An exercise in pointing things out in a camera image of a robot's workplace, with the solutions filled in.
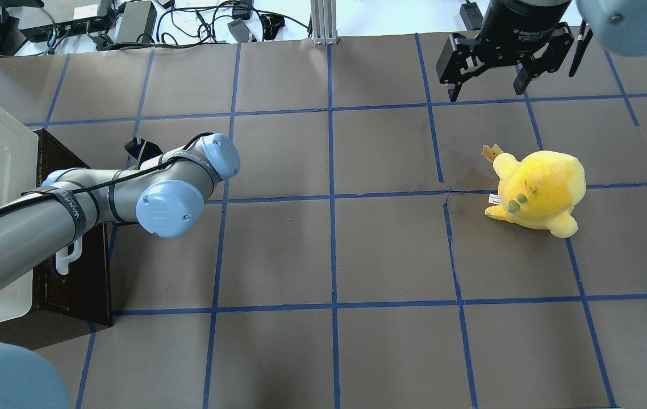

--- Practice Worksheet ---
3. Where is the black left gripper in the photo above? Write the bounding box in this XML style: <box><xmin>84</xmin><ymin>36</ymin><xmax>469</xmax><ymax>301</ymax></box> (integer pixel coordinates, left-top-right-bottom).
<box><xmin>125</xmin><ymin>138</ymin><xmax>163</xmax><ymax>168</ymax></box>

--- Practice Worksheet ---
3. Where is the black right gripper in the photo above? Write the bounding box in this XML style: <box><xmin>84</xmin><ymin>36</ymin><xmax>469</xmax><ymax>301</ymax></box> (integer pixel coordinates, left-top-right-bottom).
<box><xmin>436</xmin><ymin>1</ymin><xmax>574</xmax><ymax>102</ymax></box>

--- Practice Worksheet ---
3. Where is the white drawer handle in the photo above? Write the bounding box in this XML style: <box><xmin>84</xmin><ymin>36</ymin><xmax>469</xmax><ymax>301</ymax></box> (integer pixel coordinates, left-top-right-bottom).
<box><xmin>54</xmin><ymin>238</ymin><xmax>84</xmax><ymax>276</ymax></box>

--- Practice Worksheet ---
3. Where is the dark wooden drawer front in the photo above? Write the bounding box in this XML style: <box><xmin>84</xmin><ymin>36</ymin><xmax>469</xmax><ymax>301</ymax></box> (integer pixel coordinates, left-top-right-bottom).
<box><xmin>32</xmin><ymin>128</ymin><xmax>112</xmax><ymax>326</ymax></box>

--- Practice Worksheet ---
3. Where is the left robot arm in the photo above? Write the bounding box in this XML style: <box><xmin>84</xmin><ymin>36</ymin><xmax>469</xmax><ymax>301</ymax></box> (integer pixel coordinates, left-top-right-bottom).
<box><xmin>0</xmin><ymin>132</ymin><xmax>241</xmax><ymax>408</ymax></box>

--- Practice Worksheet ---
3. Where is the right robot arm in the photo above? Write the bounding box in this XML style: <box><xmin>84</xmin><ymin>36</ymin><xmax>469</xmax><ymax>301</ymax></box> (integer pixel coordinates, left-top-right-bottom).
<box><xmin>436</xmin><ymin>1</ymin><xmax>647</xmax><ymax>102</ymax></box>

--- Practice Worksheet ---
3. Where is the blue yellow hang tag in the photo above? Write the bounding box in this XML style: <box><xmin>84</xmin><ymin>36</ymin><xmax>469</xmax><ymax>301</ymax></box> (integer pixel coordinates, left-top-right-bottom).
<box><xmin>480</xmin><ymin>144</ymin><xmax>503</xmax><ymax>163</ymax></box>

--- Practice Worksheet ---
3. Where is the yellow plush toy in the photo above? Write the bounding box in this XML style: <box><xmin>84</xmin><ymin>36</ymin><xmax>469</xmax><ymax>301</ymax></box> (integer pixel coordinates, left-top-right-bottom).
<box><xmin>484</xmin><ymin>151</ymin><xmax>587</xmax><ymax>239</ymax></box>

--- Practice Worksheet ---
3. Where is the aluminium frame post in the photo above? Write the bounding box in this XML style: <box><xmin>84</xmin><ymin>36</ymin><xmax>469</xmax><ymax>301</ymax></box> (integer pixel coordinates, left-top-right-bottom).
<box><xmin>310</xmin><ymin>0</ymin><xmax>339</xmax><ymax>45</ymax></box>

